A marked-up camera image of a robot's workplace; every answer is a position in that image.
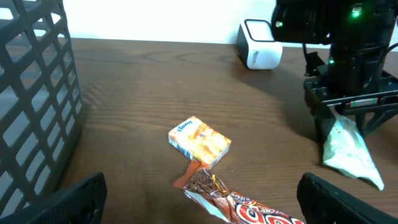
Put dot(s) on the small orange snack packet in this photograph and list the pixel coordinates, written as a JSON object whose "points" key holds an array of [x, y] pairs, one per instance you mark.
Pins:
{"points": [[199, 142]]}

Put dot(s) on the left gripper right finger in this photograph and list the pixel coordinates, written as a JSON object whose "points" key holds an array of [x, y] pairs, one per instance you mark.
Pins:
{"points": [[322, 202]]}

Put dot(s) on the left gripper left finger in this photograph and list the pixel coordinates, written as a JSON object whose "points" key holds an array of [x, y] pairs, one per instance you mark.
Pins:
{"points": [[78, 203]]}

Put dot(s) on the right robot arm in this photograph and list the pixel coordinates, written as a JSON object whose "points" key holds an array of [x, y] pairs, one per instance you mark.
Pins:
{"points": [[351, 29]]}

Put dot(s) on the light teal wet wipes pack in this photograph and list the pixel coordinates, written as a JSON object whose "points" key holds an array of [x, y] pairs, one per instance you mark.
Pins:
{"points": [[346, 151]]}

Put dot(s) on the grey plastic shopping basket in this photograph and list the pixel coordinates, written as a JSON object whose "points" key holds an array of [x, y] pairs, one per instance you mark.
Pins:
{"points": [[41, 101]]}

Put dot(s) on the white barcode scanner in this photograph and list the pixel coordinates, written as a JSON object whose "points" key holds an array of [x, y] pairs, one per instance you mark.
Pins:
{"points": [[256, 46]]}

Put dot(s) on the brown chocolate bar wrapper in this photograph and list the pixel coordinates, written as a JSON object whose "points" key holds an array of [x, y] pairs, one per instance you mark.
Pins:
{"points": [[205, 188]]}

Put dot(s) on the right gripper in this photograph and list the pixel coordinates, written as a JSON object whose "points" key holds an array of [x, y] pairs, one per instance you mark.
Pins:
{"points": [[355, 88]]}

